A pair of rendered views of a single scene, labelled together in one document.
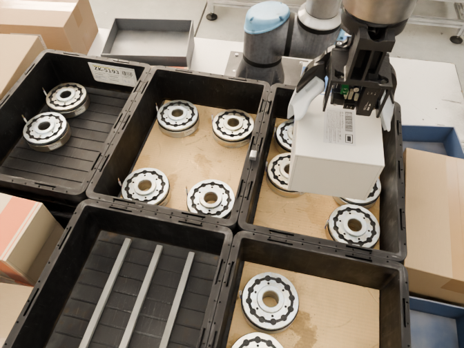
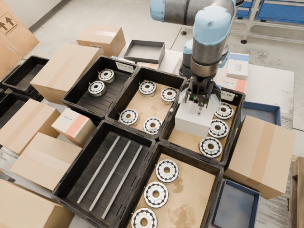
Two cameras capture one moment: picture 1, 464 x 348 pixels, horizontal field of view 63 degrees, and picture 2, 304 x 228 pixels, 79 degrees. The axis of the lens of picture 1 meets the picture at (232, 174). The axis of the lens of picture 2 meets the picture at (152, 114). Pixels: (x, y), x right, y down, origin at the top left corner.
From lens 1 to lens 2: 0.20 m
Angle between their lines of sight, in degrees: 13
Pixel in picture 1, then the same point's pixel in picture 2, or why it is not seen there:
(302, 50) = not seen: hidden behind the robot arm
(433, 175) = (255, 129)
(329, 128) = (192, 107)
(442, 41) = not seen: outside the picture
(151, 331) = (121, 173)
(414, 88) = (267, 83)
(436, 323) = (244, 195)
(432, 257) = (242, 167)
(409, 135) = (256, 107)
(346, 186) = (197, 131)
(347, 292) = (201, 173)
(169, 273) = (131, 152)
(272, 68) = not seen: hidden behind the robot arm
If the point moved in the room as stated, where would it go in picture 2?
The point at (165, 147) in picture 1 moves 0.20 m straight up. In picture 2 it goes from (140, 100) to (134, 76)
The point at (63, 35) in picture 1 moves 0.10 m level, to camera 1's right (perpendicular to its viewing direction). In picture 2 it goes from (109, 47) to (122, 47)
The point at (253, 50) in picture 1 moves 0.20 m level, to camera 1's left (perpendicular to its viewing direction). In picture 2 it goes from (185, 60) to (154, 58)
